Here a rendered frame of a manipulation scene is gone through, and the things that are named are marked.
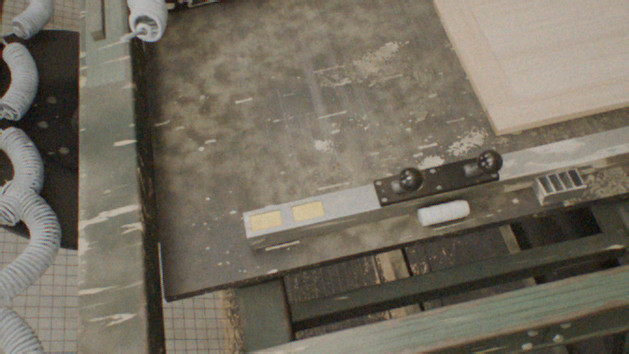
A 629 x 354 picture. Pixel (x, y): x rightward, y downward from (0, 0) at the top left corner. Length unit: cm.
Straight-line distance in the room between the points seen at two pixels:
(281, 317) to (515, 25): 74
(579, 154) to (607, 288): 25
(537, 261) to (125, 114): 74
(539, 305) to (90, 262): 66
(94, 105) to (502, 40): 78
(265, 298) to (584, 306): 48
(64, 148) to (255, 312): 93
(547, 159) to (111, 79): 78
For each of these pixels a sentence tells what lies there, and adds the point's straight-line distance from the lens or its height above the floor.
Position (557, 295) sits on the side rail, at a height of 136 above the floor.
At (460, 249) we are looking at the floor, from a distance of 331.
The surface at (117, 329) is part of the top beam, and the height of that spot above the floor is 192.
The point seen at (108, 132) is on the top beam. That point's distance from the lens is 119.
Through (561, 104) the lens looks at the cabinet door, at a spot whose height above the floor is 120.
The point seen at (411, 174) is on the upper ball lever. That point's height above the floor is 156.
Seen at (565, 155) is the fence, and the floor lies 126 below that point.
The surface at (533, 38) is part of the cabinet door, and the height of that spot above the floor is 118.
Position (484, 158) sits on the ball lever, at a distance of 99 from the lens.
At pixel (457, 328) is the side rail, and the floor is 149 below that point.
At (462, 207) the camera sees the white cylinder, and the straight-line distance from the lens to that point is 109.
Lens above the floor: 210
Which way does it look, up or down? 26 degrees down
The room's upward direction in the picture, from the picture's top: 83 degrees counter-clockwise
